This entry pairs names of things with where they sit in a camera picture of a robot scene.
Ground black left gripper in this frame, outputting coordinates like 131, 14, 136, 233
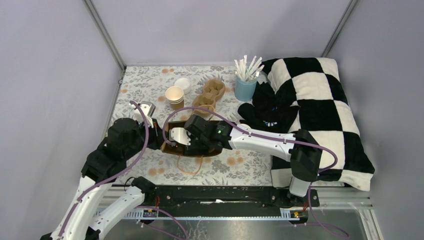
124, 116, 170, 159

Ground green brown paper bag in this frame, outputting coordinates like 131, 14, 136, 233
160, 104, 223, 175

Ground stack of white cup lids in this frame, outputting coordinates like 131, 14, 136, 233
174, 77, 192, 95

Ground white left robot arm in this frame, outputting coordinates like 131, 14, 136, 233
41, 101, 158, 240

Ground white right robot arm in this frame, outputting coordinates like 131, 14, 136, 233
166, 115, 323, 206

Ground stack of brown paper cups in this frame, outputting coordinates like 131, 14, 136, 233
165, 86, 185, 110

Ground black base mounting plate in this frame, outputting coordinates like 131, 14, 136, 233
125, 179, 320, 218

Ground blue straw holder cup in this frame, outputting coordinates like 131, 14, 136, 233
234, 76, 257, 102

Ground black cloth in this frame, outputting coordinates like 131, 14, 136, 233
237, 82, 300, 133

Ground white wrapped straws bundle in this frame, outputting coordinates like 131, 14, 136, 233
234, 55, 264, 82

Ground black white checkered blanket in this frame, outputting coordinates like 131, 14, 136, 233
263, 57, 375, 192

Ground aluminium frame rail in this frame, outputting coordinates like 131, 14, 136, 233
92, 186, 383, 240

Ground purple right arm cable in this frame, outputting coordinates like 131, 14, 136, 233
162, 106, 350, 240

